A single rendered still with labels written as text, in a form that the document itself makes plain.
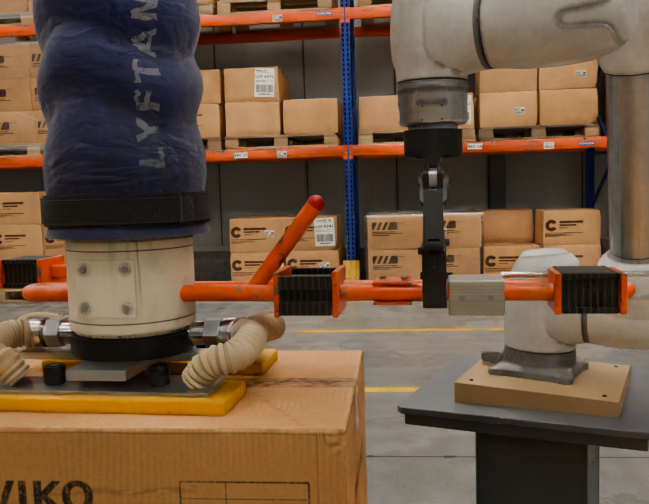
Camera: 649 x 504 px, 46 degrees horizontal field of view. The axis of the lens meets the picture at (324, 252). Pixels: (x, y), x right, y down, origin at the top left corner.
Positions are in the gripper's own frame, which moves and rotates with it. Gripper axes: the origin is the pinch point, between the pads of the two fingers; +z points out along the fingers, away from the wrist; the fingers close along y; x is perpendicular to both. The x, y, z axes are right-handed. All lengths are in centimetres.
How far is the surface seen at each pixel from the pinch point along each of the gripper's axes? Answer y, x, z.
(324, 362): -11.5, -16.9, 13.3
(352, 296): 4.4, -10.4, 0.9
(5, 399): 16, -52, 12
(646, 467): -225, 82, 108
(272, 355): -9.4, -24.4, 11.8
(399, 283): 4.5, -4.4, -0.8
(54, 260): -25, -67, -1
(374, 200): -837, -85, 9
